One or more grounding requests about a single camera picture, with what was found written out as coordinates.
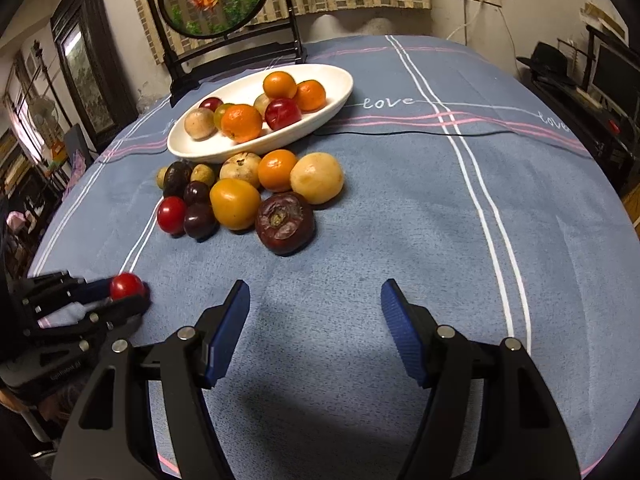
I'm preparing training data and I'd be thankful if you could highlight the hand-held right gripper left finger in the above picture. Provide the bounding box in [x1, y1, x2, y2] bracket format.
[55, 280, 251, 480]

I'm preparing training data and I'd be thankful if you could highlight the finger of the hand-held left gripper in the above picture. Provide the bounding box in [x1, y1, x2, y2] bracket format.
[10, 271, 117, 321]
[22, 292, 151, 343]

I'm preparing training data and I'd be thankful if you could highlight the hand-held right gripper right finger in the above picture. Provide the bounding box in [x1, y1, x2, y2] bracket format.
[381, 278, 582, 480]

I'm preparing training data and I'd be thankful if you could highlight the small red tomato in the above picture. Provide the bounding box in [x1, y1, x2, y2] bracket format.
[110, 273, 147, 302]

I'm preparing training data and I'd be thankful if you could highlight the dark purple plum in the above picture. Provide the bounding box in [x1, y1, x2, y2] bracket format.
[183, 180, 211, 206]
[183, 203, 218, 240]

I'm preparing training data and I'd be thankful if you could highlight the dark purple mangosteen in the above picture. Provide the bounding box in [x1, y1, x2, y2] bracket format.
[255, 191, 316, 256]

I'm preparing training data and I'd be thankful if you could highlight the yellow persimmon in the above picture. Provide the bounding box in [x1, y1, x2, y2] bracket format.
[209, 178, 262, 231]

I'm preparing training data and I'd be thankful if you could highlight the beige streaked pepino melon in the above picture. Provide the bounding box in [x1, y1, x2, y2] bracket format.
[219, 152, 263, 189]

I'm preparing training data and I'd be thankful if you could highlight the orange mandarin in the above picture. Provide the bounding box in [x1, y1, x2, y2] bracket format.
[220, 103, 264, 144]
[257, 149, 299, 193]
[262, 71, 298, 101]
[294, 80, 327, 113]

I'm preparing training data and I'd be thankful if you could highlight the large tan pepino melon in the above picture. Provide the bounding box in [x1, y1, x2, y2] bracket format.
[184, 108, 217, 141]

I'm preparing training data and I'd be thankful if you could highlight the red apple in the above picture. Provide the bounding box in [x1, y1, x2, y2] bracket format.
[264, 98, 303, 132]

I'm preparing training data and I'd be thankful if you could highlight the white oval plate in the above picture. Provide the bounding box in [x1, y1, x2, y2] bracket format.
[166, 63, 355, 164]

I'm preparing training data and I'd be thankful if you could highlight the blue striped tablecloth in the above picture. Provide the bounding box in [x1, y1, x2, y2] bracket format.
[27, 35, 640, 480]

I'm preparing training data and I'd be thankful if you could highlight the chair with clothes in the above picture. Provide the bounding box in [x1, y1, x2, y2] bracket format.
[62, 125, 98, 181]

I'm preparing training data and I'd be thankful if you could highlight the white standing fan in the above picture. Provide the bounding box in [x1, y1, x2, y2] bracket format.
[27, 95, 61, 131]

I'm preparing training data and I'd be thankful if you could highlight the dark wooden framed picture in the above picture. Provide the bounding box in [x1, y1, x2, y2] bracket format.
[50, 0, 138, 148]

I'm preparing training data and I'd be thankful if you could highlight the black hat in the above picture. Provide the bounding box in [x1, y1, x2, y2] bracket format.
[516, 42, 578, 86]

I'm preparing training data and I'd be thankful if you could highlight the computer monitor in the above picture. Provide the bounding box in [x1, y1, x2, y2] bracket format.
[592, 42, 640, 111]

